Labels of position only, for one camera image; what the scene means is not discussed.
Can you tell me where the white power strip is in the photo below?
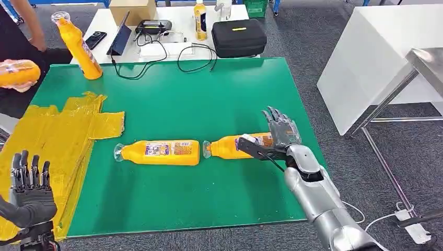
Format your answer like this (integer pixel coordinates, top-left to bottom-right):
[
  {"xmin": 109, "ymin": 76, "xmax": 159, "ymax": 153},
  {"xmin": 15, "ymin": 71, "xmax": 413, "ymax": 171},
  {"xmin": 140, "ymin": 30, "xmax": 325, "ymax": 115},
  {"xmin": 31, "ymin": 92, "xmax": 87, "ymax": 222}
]
[{"xmin": 394, "ymin": 207, "xmax": 432, "ymax": 245}]

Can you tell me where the white side table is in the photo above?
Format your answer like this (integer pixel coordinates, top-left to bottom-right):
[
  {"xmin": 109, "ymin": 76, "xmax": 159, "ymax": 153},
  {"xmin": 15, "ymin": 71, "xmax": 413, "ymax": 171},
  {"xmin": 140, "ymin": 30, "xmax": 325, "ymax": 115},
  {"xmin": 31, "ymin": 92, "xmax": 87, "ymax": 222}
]
[{"xmin": 71, "ymin": 4, "xmax": 261, "ymax": 65}]

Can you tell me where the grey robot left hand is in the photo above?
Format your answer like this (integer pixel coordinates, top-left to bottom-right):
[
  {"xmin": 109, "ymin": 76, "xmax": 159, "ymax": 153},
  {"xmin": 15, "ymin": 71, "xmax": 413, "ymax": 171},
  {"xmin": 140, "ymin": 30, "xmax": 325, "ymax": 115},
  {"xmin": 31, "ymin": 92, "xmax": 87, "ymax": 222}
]
[{"xmin": 0, "ymin": 150, "xmax": 58, "ymax": 230}]

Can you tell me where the black zip case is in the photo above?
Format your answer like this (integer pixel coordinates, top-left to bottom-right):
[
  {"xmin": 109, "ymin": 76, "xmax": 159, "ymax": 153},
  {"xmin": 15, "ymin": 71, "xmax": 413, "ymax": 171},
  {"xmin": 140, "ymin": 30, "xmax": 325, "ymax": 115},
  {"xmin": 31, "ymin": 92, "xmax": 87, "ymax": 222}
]
[{"xmin": 211, "ymin": 19, "xmax": 267, "ymax": 59}]

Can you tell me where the white cable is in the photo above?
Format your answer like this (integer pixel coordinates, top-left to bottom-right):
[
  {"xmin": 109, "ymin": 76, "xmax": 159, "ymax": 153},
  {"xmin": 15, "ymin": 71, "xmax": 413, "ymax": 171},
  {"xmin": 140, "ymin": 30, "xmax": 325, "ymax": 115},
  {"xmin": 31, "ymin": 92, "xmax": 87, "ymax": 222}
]
[{"xmin": 342, "ymin": 201, "xmax": 399, "ymax": 233}]

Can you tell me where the orange drink bottle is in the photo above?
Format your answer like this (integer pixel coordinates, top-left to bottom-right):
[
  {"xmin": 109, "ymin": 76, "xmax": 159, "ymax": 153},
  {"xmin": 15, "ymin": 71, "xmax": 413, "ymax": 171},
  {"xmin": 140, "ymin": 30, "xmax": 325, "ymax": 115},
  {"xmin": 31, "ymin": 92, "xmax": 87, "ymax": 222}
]
[
  {"xmin": 51, "ymin": 11, "xmax": 103, "ymax": 81},
  {"xmin": 113, "ymin": 139, "xmax": 201, "ymax": 166},
  {"xmin": 202, "ymin": 132, "xmax": 274, "ymax": 160},
  {"xmin": 0, "ymin": 59, "xmax": 41, "ymax": 88}
]

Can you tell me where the black smartphone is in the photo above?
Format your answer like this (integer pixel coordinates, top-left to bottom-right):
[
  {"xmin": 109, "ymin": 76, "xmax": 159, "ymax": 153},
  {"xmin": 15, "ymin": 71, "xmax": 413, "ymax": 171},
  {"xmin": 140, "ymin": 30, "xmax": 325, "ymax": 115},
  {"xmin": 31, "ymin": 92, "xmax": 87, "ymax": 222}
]
[{"xmin": 85, "ymin": 31, "xmax": 107, "ymax": 50}]

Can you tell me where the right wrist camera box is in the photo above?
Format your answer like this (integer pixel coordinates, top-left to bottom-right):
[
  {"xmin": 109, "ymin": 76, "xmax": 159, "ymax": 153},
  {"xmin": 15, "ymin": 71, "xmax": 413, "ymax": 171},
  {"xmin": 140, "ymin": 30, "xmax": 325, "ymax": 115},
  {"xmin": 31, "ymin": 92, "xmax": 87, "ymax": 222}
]
[{"xmin": 237, "ymin": 133, "xmax": 288, "ymax": 162}]

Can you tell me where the white cabinet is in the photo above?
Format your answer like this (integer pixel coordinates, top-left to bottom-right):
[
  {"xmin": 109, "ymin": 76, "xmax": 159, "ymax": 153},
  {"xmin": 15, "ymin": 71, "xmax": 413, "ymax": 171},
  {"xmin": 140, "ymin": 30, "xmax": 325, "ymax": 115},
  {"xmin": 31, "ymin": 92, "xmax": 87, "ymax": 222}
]
[{"xmin": 317, "ymin": 4, "xmax": 443, "ymax": 136}]

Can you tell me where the small yellow drink bottle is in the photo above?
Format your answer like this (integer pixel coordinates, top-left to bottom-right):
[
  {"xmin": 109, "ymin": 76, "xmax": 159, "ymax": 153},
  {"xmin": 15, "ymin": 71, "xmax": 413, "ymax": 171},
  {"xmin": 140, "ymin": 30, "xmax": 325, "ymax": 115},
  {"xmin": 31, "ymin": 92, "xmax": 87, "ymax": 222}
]
[{"xmin": 193, "ymin": 0, "xmax": 208, "ymax": 41}]

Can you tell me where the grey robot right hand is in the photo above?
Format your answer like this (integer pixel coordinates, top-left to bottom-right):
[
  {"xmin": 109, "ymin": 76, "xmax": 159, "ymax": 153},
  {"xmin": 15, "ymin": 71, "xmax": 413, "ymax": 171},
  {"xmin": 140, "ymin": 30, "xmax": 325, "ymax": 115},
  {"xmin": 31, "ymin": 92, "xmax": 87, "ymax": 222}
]
[{"xmin": 262, "ymin": 106, "xmax": 302, "ymax": 150}]

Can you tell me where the steel table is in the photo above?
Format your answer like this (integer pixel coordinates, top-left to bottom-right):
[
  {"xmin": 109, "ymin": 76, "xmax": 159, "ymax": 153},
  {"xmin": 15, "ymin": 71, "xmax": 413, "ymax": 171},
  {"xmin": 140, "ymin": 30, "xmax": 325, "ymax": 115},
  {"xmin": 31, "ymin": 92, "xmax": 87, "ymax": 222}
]
[{"xmin": 350, "ymin": 47, "xmax": 443, "ymax": 217}]

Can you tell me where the brown cardboard box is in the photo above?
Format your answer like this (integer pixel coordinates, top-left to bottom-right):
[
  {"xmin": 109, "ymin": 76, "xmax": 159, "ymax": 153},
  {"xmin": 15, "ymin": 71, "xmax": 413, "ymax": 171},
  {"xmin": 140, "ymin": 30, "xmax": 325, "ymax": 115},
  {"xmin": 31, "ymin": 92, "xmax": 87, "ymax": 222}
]
[{"xmin": 109, "ymin": 0, "xmax": 157, "ymax": 27}]

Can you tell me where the blue metal rack frame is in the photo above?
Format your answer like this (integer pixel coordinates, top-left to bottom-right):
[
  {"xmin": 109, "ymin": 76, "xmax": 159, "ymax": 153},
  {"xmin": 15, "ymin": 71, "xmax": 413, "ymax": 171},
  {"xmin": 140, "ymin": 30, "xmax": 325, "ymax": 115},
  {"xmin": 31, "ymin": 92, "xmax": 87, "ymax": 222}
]
[{"xmin": 29, "ymin": 0, "xmax": 281, "ymax": 16}]

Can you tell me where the person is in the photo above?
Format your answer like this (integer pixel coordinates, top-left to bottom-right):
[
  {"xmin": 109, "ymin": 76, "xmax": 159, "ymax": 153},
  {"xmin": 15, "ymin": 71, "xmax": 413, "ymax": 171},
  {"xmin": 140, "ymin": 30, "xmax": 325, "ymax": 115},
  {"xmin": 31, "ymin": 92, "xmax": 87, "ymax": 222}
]
[{"xmin": 0, "ymin": 0, "xmax": 73, "ymax": 119}]

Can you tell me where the black cable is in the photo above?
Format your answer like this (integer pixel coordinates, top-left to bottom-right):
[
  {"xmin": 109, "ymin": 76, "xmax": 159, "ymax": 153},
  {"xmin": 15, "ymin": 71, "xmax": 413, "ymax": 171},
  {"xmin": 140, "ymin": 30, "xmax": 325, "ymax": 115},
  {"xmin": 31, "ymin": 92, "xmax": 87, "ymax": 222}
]
[
  {"xmin": 177, "ymin": 43, "xmax": 218, "ymax": 73},
  {"xmin": 110, "ymin": 32, "xmax": 168, "ymax": 81}
]

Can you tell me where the dark tablet computer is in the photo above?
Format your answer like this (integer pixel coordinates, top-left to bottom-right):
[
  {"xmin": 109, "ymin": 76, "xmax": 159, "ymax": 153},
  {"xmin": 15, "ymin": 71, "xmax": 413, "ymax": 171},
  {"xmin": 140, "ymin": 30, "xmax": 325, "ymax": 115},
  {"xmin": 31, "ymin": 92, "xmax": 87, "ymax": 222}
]
[{"xmin": 106, "ymin": 11, "xmax": 132, "ymax": 57}]

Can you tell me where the green plastic crate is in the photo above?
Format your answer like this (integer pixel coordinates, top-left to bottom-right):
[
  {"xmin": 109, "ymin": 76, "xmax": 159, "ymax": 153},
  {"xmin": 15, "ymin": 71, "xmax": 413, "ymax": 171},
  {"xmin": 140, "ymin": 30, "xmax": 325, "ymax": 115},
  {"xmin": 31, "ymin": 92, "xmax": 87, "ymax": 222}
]
[{"xmin": 243, "ymin": 0, "xmax": 269, "ymax": 19}]

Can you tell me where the clear plastic dispenser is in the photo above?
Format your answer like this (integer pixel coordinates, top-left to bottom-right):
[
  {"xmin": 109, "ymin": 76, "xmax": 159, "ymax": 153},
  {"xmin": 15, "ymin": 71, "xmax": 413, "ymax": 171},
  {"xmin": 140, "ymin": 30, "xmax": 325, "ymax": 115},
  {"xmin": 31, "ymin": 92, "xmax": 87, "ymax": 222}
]
[{"xmin": 214, "ymin": 0, "xmax": 232, "ymax": 21}]

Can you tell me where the dark grey bar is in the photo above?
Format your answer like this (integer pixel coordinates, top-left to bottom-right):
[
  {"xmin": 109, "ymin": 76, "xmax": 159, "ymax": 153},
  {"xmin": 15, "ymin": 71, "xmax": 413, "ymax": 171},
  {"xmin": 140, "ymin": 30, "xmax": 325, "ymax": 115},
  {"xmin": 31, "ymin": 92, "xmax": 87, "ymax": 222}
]
[{"xmin": 398, "ymin": 209, "xmax": 443, "ymax": 229}]

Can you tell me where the yellow plastic sheet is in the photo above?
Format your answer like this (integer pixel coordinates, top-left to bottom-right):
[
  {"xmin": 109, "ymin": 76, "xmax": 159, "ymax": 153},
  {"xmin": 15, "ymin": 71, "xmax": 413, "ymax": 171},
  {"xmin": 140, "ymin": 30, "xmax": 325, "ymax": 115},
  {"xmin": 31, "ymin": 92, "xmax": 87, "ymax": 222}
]
[{"xmin": 0, "ymin": 92, "xmax": 125, "ymax": 242}]

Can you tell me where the person's right hand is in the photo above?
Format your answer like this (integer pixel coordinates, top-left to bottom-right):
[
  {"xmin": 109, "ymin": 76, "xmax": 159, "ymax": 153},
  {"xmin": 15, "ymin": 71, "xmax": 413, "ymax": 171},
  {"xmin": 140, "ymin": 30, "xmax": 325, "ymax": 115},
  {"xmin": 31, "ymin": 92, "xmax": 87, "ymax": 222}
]
[{"xmin": 0, "ymin": 79, "xmax": 38, "ymax": 94}]

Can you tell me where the black handheld screen device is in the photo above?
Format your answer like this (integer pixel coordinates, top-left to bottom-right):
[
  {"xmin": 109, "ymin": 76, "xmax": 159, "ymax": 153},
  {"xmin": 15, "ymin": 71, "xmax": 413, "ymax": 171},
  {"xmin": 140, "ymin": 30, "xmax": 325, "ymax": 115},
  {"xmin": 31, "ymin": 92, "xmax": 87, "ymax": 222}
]
[{"xmin": 135, "ymin": 19, "xmax": 173, "ymax": 36}]

